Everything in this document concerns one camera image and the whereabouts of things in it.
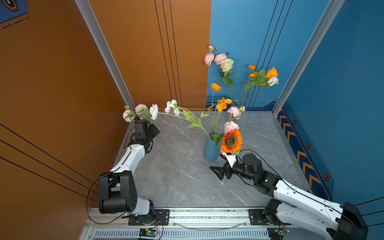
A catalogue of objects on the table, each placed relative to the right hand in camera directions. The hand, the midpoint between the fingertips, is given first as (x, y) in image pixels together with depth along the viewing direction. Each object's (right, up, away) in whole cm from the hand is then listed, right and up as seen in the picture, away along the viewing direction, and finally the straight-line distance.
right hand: (214, 161), depth 73 cm
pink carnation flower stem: (+9, +24, 0) cm, 26 cm away
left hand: (-33, +18, +16) cm, 41 cm away
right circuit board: (+30, -34, -3) cm, 45 cm away
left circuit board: (-33, -33, -3) cm, 47 cm away
